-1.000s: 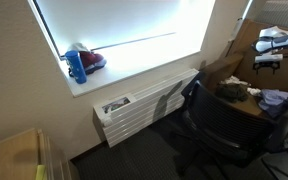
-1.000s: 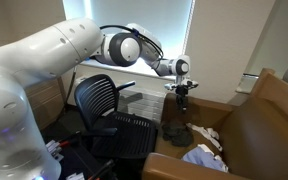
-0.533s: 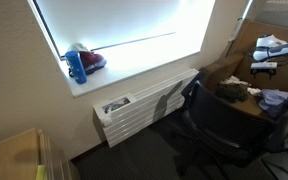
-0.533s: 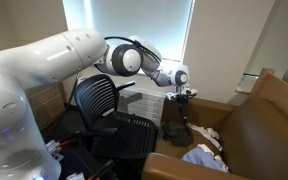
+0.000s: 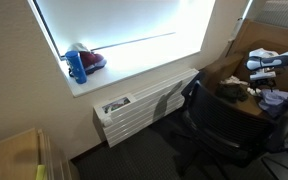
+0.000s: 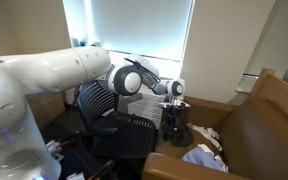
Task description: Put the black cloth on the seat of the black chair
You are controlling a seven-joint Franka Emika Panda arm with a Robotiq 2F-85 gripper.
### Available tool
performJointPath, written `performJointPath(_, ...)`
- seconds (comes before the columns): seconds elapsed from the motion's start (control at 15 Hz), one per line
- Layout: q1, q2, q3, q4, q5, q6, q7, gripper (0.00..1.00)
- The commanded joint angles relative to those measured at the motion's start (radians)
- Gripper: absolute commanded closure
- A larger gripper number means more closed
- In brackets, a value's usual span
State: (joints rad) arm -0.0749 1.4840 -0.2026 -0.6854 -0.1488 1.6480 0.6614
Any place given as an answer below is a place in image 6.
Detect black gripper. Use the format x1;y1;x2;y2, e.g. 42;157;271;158
165;106;185;137

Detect black cloth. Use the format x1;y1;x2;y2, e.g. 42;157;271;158
162;121;195;148

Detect white crumpled cloth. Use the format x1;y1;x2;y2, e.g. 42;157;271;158
185;122;224;153

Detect light blue cloth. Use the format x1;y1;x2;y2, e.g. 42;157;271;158
181;146;229;173

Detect black mesh office chair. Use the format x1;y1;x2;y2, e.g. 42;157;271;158
73;79;158;160

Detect brown leather armchair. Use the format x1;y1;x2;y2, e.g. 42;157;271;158
142;68;288;180

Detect black low table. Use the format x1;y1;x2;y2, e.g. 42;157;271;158
59;146;118;180

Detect black and orange tool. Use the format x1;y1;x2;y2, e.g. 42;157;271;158
57;132;82;148

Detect white power plugs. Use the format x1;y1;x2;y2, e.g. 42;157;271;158
45;139;65;163

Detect light wooden dresser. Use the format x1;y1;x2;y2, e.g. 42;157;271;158
27;91;67;130

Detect white wall radiator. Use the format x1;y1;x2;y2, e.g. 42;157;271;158
117;91;167;129

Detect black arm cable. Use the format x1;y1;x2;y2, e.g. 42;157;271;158
123;57;162;85

